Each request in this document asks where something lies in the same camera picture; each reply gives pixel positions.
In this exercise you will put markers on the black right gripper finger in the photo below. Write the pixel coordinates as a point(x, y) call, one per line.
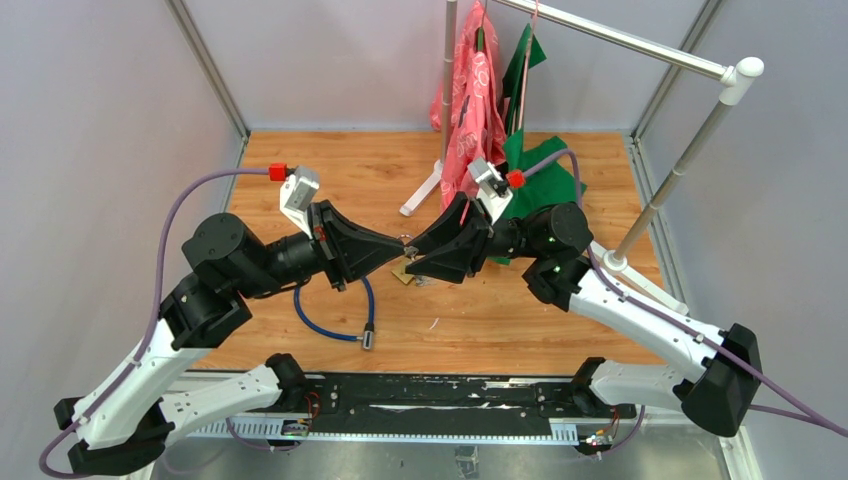
point(445, 228)
point(449, 262)

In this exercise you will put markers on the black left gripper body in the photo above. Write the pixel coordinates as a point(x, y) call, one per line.
point(321, 246)

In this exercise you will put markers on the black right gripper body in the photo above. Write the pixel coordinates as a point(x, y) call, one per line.
point(509, 239)

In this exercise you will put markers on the brass padlock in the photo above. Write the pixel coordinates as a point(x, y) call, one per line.
point(400, 270)

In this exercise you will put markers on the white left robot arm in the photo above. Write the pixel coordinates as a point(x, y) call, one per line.
point(129, 420)

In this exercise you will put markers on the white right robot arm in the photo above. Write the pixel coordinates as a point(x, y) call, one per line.
point(709, 374)

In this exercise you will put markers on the green garment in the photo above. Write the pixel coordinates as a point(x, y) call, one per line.
point(552, 183)

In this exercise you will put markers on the pink patterned garment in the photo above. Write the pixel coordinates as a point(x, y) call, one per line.
point(477, 127)

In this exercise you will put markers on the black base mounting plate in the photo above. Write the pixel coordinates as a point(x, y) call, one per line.
point(442, 406)

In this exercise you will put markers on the pink clothes hanger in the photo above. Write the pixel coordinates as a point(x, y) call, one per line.
point(519, 119)

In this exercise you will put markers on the metal clothes rack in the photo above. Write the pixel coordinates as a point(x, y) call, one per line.
point(736, 81)

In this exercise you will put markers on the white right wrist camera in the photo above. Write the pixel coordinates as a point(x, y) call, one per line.
point(494, 192)

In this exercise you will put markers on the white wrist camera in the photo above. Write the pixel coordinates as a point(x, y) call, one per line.
point(296, 194)
point(494, 192)

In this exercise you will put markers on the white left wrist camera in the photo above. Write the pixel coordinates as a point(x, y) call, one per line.
point(296, 194)

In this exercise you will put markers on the aluminium frame rail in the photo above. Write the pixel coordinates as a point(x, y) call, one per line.
point(194, 38)

